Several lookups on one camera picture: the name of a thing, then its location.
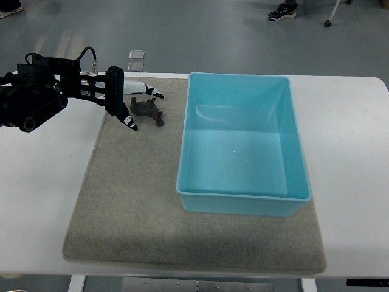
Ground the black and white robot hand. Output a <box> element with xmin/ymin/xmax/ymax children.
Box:
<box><xmin>105</xmin><ymin>66</ymin><xmax>164</xmax><ymax>131</ymax></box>

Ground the brown toy hippo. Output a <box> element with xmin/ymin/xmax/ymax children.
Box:
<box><xmin>130</xmin><ymin>97</ymin><xmax>164</xmax><ymax>127</ymax></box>

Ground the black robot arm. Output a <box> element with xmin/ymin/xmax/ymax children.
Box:
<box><xmin>1</xmin><ymin>46</ymin><xmax>107</xmax><ymax>133</ymax></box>

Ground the blue plastic box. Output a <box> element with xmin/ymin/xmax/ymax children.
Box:
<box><xmin>176</xmin><ymin>72</ymin><xmax>312</xmax><ymax>217</ymax></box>

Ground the grey felt mat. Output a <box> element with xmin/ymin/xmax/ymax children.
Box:
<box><xmin>63</xmin><ymin>78</ymin><xmax>326</xmax><ymax>274</ymax></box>

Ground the black sneaker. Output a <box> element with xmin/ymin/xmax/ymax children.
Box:
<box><xmin>268</xmin><ymin>3</ymin><xmax>298</xmax><ymax>21</ymax></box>

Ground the white caster leg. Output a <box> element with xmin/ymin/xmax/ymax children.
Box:
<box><xmin>323</xmin><ymin>0</ymin><xmax>353</xmax><ymax>28</ymax></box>

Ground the black table control panel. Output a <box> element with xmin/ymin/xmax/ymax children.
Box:
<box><xmin>346</xmin><ymin>278</ymin><xmax>389</xmax><ymax>287</ymax></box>

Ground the metal table bracket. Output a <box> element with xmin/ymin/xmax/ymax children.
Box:
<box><xmin>121</xmin><ymin>277</ymin><xmax>274</xmax><ymax>292</ymax></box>

